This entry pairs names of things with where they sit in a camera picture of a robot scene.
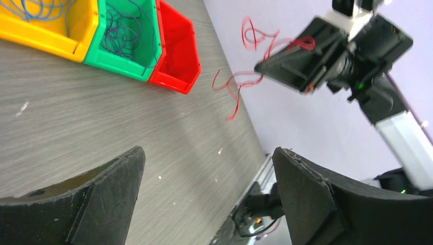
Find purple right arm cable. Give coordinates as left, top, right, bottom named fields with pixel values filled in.
left=383, top=71, right=433, bottom=146

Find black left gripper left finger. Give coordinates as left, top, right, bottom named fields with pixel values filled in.
left=1, top=146, right=146, bottom=244

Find green plastic bin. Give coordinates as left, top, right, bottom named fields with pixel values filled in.
left=83, top=1, right=162, bottom=82

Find blue cables in yellow bin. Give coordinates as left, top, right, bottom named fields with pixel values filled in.
left=0, top=0, right=79, bottom=38

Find purple cables in green bin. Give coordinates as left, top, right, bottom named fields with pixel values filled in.
left=100, top=0, right=160, bottom=70

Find long red cable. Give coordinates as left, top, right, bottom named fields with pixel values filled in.
left=211, top=16, right=317, bottom=121

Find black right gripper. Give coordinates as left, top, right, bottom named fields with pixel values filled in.
left=254, top=13, right=414, bottom=95

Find yellow plastic bin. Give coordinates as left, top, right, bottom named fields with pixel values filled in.
left=1, top=0, right=99, bottom=63

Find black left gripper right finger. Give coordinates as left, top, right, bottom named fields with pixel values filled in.
left=273, top=148, right=432, bottom=244

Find red plastic bin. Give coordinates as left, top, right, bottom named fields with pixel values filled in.
left=148, top=1, right=201, bottom=94

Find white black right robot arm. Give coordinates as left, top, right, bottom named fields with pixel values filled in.
left=254, top=11, right=432, bottom=193

